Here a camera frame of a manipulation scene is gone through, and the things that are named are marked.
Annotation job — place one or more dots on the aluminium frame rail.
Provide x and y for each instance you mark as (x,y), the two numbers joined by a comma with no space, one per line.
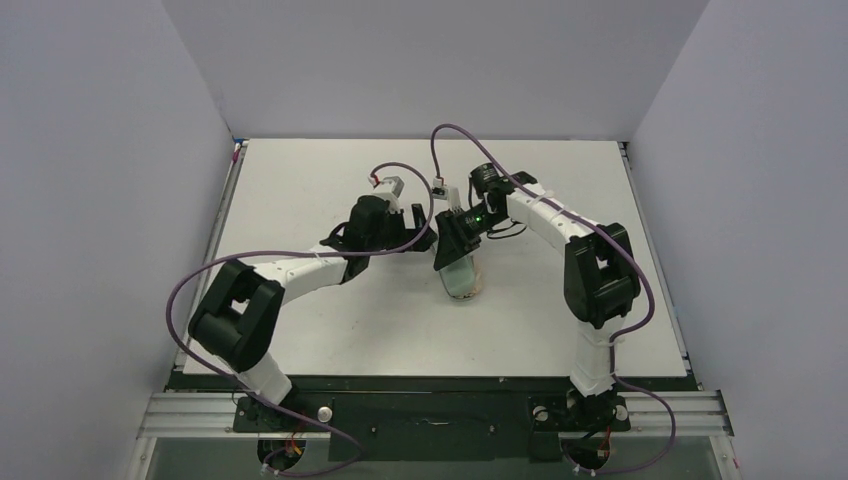
(213,415)

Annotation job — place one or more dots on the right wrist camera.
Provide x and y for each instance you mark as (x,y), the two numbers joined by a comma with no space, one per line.
(443,191)

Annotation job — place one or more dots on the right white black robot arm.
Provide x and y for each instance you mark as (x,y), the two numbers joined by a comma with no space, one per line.
(600,283)

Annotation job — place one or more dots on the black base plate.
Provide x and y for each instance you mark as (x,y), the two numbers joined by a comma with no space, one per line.
(546,420)

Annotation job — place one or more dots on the mint green umbrella case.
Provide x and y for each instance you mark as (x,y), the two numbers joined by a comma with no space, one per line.
(458,277)

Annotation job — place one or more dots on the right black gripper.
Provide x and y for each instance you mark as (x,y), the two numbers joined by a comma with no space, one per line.
(457,245)

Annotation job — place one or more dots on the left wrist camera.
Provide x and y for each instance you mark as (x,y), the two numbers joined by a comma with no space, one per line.
(388,189)

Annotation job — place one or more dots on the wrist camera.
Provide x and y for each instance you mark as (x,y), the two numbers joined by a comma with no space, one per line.
(443,191)
(388,189)

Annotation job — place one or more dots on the beige umbrella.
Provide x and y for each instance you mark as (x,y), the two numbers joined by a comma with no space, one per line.
(477,286)

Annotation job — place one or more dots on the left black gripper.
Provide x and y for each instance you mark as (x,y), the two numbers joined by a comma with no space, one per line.
(403,225)

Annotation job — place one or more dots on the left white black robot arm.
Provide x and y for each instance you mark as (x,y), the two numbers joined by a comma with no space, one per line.
(237,316)

